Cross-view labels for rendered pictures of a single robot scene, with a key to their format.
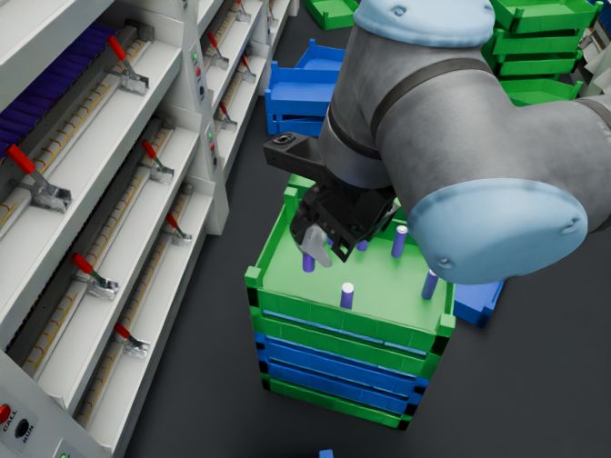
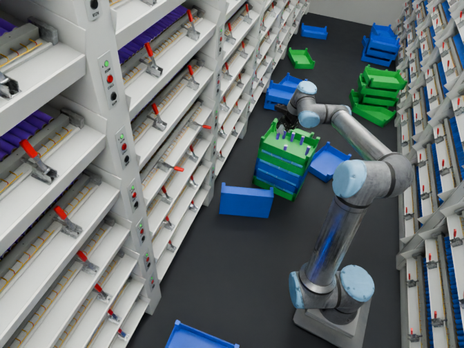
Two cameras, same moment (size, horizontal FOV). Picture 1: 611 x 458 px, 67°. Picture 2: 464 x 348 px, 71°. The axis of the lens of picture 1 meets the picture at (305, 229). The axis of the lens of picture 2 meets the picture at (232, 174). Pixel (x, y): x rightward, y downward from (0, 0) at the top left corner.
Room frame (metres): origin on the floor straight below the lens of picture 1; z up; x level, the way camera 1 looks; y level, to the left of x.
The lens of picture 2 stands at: (-1.08, 0.06, 1.60)
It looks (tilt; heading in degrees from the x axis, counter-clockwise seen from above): 46 degrees down; 6
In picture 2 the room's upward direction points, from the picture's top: 7 degrees clockwise
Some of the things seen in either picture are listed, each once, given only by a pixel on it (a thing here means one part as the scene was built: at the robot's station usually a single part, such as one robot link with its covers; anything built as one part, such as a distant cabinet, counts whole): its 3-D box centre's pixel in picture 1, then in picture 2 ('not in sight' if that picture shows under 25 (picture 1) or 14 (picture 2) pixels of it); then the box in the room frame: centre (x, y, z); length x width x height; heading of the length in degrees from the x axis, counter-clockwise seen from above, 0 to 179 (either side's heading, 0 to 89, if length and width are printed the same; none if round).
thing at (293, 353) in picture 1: (350, 316); (284, 161); (0.45, -0.08, 0.20); 0.30 x 0.20 x 0.08; 73
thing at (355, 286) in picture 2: not in sight; (349, 288); (-0.36, -0.42, 0.29); 0.17 x 0.15 x 0.18; 105
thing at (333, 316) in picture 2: not in sight; (340, 300); (-0.35, -0.43, 0.15); 0.19 x 0.19 x 0.10
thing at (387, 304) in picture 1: (357, 263); (289, 142); (0.45, -0.08, 0.36); 0.30 x 0.20 x 0.08; 73
